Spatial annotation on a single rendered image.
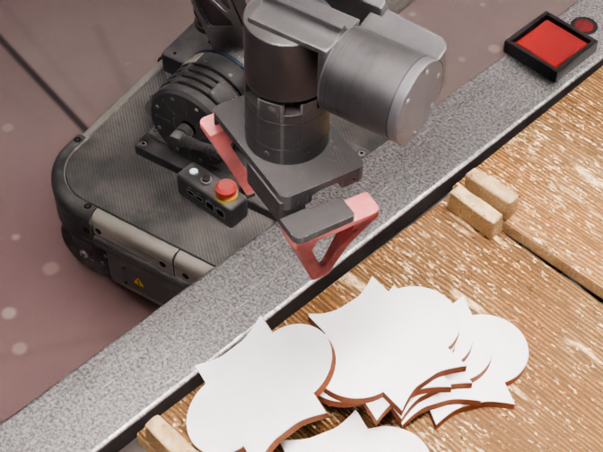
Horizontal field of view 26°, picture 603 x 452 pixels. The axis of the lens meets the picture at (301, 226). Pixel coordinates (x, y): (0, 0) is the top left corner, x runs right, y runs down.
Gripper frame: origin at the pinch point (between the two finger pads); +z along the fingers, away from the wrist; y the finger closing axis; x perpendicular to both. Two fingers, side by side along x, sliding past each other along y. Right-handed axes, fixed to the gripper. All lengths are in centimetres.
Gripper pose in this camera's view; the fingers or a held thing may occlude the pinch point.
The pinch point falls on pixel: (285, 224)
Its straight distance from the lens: 96.4
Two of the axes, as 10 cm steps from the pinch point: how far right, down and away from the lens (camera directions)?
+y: 5.1, 6.4, -5.7
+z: -0.2, 6.7, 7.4
